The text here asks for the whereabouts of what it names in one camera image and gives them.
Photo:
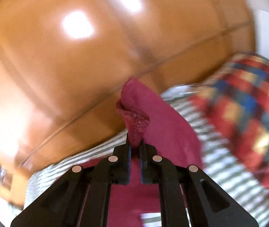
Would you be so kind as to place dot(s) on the wooden panelled headboard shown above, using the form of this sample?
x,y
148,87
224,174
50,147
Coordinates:
x,y
63,63

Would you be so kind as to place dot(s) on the multicolour plaid blanket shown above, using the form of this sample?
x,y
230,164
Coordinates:
x,y
235,100

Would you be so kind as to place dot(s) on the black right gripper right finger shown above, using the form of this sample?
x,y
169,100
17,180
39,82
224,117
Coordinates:
x,y
188,196

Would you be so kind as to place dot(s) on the crimson red garment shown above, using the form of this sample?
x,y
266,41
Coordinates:
x,y
149,119

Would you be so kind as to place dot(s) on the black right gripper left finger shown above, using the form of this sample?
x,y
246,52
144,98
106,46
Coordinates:
x,y
81,196

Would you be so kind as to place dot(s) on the green white checkered bedsheet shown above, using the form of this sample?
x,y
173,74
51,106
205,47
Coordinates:
x,y
219,163

